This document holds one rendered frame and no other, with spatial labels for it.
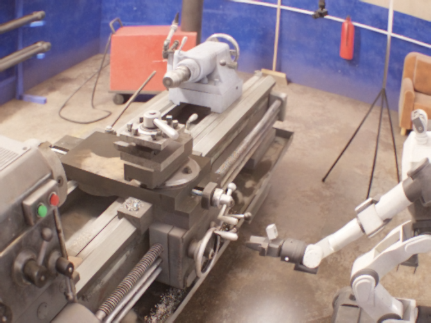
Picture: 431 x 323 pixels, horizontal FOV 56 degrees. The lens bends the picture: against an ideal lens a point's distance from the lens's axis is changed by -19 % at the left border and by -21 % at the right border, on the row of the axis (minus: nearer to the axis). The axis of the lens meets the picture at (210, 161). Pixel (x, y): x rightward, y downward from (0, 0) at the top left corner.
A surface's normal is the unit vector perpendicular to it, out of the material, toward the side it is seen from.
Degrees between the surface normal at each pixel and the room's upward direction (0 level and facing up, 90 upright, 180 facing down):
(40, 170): 45
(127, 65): 90
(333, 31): 90
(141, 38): 90
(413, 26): 90
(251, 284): 0
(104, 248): 36
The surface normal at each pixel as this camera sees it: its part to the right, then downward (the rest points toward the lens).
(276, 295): 0.05, -0.88
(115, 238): 0.59, -0.58
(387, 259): -0.33, 0.44
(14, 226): 0.92, 0.22
